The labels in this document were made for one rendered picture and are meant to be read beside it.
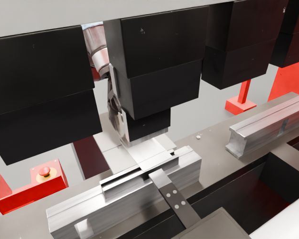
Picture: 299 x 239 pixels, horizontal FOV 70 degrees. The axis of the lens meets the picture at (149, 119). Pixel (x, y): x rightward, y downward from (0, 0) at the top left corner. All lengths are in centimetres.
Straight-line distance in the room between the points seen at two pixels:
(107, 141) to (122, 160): 9
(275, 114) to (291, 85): 41
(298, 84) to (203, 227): 93
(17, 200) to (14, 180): 131
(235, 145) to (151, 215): 35
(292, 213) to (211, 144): 35
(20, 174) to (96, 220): 167
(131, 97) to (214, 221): 25
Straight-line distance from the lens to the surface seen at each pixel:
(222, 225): 42
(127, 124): 41
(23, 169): 220
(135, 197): 55
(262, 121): 78
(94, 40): 59
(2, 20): 28
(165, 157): 54
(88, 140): 136
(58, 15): 28
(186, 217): 45
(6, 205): 84
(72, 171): 198
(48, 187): 82
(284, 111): 86
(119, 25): 31
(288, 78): 122
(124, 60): 32
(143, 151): 56
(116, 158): 56
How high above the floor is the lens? 139
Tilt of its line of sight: 36 degrees down
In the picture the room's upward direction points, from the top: 3 degrees counter-clockwise
